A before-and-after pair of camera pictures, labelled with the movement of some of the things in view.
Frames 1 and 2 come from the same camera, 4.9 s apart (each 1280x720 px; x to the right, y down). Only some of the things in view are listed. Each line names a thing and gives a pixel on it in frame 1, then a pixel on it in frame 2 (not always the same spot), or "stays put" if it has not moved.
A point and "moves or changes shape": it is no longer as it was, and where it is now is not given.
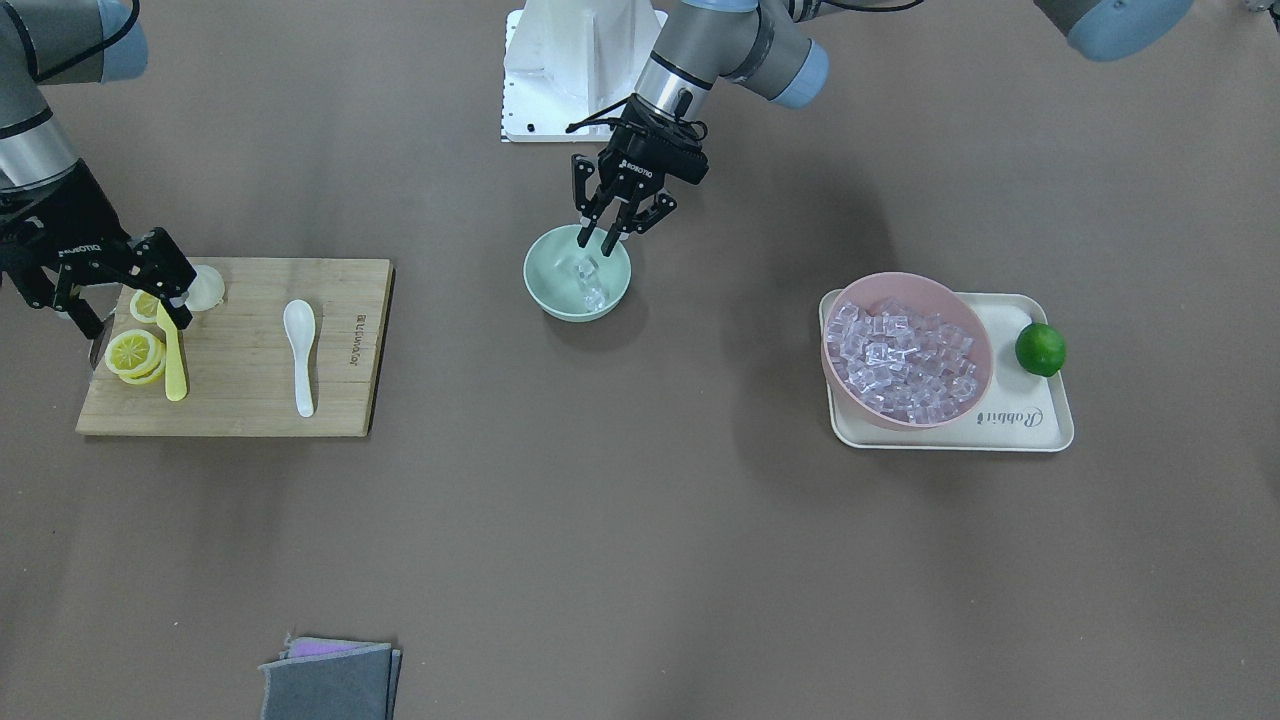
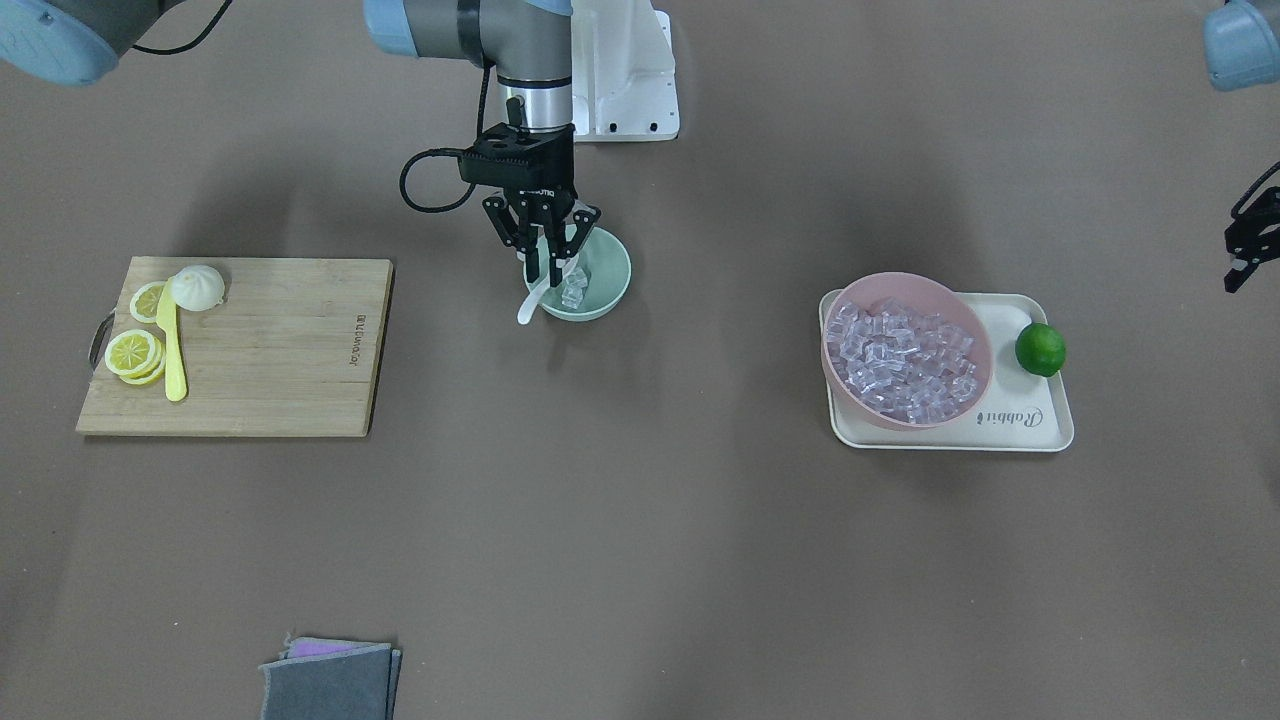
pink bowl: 905,352 stays put
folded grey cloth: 318,678 stays put
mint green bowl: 571,283 stays put
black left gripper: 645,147 -> 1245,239
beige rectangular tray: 1016,411 stays put
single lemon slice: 143,306 stays put
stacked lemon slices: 136,356 stays put
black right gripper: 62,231 -> 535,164
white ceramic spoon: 300,320 -> 534,298
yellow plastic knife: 176,378 stays put
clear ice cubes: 594,297 moves or changes shape
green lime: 1040,348 stays put
